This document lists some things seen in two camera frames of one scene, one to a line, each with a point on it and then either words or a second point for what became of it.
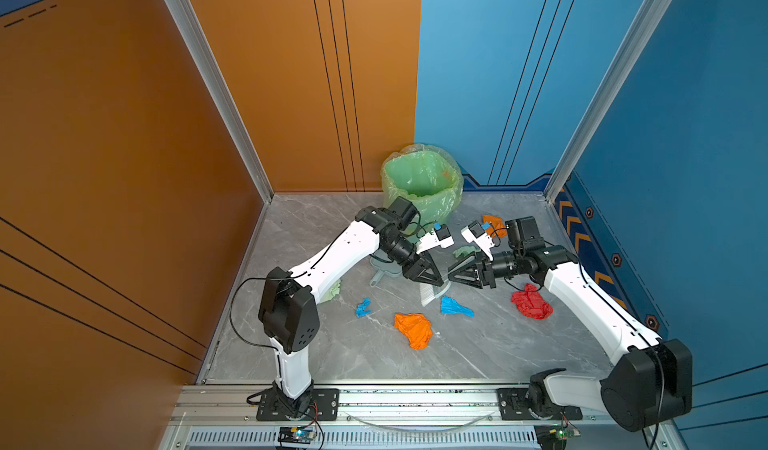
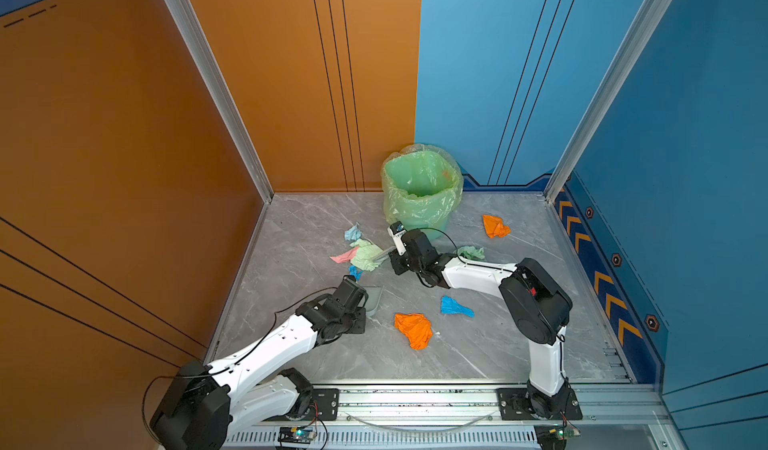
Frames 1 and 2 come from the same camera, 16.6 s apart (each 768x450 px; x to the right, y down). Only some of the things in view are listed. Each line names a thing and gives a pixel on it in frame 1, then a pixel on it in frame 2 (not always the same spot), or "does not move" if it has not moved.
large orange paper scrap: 416,327 does not move
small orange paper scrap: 496,226 does not move
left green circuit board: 300,435 does not move
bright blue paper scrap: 450,306 does not move
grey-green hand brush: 429,292 -> 382,256
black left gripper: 418,267 -> 361,314
